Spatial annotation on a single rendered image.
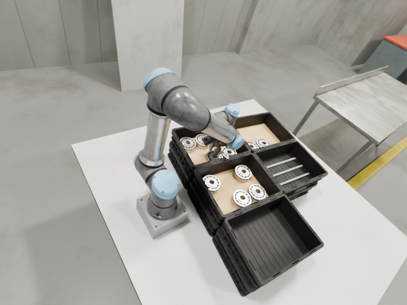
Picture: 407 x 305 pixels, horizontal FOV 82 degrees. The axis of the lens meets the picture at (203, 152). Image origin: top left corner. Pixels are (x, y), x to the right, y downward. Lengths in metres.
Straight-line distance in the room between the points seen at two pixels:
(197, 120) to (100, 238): 1.45
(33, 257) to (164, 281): 1.12
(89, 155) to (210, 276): 0.94
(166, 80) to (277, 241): 0.92
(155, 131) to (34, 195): 1.55
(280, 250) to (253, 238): 0.14
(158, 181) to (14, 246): 1.35
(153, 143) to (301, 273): 1.00
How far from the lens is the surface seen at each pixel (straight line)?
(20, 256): 2.09
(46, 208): 2.20
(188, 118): 0.74
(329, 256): 1.59
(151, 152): 0.99
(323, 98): 2.59
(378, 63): 6.71
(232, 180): 1.35
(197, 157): 1.39
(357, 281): 1.65
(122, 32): 3.05
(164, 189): 0.99
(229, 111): 1.17
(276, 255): 1.25
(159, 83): 0.80
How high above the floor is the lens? 1.85
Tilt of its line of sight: 46 degrees down
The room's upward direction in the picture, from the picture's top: 20 degrees clockwise
